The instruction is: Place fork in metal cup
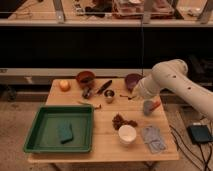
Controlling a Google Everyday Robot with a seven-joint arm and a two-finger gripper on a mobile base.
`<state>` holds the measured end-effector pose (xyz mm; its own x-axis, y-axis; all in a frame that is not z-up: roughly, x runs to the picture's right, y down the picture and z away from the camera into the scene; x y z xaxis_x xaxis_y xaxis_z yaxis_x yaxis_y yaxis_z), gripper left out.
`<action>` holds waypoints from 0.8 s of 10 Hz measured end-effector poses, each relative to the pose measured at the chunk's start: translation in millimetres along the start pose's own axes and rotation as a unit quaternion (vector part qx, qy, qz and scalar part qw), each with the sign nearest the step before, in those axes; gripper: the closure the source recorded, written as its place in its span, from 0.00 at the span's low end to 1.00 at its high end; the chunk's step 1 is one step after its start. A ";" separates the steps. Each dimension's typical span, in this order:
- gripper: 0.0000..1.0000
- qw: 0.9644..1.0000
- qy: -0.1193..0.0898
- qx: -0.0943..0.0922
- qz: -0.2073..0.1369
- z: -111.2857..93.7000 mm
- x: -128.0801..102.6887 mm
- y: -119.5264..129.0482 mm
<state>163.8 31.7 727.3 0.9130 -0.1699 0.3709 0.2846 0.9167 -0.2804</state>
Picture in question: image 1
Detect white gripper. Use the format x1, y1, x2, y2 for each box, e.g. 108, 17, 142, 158
132, 78, 153, 99

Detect small dark fork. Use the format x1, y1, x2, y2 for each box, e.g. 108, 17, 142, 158
119, 95, 136, 100

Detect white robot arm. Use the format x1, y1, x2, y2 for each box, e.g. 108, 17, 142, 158
132, 59, 213, 120

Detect small metal cup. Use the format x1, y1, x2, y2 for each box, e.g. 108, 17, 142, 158
104, 89, 115, 103

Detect white paper cup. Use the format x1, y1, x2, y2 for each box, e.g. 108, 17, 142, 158
118, 125, 137, 145

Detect purple bowl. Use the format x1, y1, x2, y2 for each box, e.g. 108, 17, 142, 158
124, 73, 142, 91

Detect wooden table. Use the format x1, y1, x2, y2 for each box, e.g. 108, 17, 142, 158
28, 78, 179, 164

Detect grey folded cloth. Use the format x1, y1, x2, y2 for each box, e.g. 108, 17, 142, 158
141, 125, 166, 154

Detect dark metal object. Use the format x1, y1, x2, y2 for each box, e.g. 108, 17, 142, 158
82, 87, 94, 99

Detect brown clay bowl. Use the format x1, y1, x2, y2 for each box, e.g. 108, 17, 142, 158
76, 71, 95, 88

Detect black foot pedal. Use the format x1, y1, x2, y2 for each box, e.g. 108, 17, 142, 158
187, 125, 213, 144

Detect orange fruit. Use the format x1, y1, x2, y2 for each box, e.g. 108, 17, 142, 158
59, 80, 71, 91

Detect green sponge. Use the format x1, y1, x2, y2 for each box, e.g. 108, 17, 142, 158
58, 122, 73, 144

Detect green plastic tray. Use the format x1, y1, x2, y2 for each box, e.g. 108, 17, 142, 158
23, 105, 94, 153

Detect grey cup with orange handle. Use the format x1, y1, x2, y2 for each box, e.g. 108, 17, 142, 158
143, 100, 161, 116

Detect black handled knife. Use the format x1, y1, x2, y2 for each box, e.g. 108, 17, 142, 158
96, 80, 112, 94

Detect wooden handled utensil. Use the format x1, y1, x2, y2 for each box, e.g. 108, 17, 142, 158
77, 101, 102, 110

